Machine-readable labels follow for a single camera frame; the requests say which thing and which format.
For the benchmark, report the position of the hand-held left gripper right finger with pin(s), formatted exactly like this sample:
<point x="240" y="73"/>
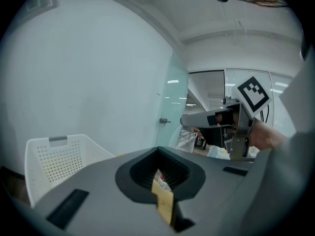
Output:
<point x="211" y="193"/>

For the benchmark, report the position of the person's right hand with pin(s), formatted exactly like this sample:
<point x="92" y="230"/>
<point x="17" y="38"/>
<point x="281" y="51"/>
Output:
<point x="222" y="118"/>

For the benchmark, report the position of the white perforated plastic basket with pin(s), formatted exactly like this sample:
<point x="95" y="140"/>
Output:
<point x="61" y="161"/>

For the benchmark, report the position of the frosted glass door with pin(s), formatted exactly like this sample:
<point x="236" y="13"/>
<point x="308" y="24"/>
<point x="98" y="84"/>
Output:
<point x="172" y="95"/>

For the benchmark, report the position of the person's grey shirt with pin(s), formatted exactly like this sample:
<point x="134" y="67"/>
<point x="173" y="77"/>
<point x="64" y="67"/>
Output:
<point x="278" y="193"/>

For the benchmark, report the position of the yellow paper packet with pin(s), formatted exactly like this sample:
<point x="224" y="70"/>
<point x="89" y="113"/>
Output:
<point x="164" y="203"/>

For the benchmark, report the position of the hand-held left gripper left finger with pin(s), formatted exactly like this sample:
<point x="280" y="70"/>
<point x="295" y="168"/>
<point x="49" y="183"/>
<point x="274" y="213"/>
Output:
<point x="98" y="193"/>

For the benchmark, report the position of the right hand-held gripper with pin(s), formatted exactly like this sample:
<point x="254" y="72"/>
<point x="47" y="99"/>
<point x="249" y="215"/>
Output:
<point x="253" y="96"/>

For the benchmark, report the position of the person's right forearm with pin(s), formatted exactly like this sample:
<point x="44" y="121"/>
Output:
<point x="265" y="135"/>

